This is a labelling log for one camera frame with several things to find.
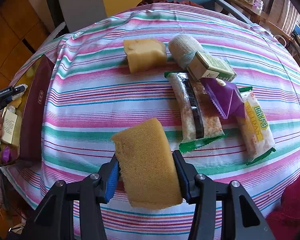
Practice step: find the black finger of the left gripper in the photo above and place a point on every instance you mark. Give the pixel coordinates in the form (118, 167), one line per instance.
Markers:
(20, 89)

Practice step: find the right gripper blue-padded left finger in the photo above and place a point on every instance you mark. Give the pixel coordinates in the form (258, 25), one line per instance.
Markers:
(109, 173)

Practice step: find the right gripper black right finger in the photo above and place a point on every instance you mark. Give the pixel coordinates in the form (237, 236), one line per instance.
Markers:
(190, 187)

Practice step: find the yellow sponge block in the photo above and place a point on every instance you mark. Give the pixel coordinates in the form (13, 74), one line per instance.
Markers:
(144, 54)
(147, 167)

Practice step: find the clear rice snack packet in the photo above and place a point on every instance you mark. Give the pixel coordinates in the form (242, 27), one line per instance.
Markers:
(200, 120)

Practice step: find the purple snack packet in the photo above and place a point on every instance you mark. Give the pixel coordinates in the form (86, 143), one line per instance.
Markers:
(5, 155)
(225, 96)

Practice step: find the gold metal tin box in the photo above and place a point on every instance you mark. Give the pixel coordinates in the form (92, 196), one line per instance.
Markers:
(26, 145)

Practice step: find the yellow Weidan snack packet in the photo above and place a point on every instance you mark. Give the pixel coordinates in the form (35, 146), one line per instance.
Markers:
(254, 127)

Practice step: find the green white small box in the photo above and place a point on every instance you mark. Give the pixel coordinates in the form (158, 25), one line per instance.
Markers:
(205, 65)

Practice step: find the beige sock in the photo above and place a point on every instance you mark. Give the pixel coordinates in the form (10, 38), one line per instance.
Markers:
(183, 48)

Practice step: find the white cardboard box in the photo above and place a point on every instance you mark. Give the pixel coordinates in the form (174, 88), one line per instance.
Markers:
(9, 123)

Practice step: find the wooden wardrobe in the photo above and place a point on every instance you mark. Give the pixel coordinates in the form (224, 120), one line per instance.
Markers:
(21, 34)

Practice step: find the black rolled mat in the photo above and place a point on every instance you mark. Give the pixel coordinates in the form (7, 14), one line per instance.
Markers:
(55, 12)

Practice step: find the dark red garment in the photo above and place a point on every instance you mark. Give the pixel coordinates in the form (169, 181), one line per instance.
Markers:
(284, 220)

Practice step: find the dark red cloth on chair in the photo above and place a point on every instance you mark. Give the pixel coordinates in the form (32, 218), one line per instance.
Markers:
(185, 2)

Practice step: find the wooden desk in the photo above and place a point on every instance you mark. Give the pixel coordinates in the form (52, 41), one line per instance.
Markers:
(258, 16)

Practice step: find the pink jar on desk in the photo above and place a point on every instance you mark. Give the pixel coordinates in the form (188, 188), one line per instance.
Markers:
(258, 6)

